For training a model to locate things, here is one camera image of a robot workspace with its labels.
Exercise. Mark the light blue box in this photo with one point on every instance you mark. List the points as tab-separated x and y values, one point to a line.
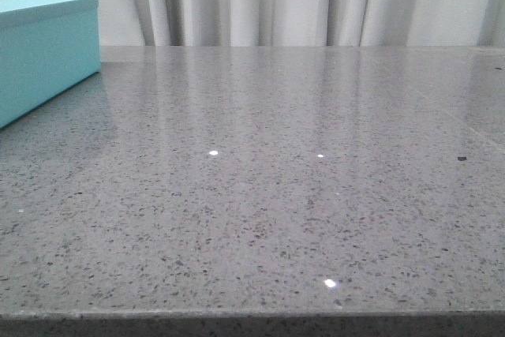
47	46

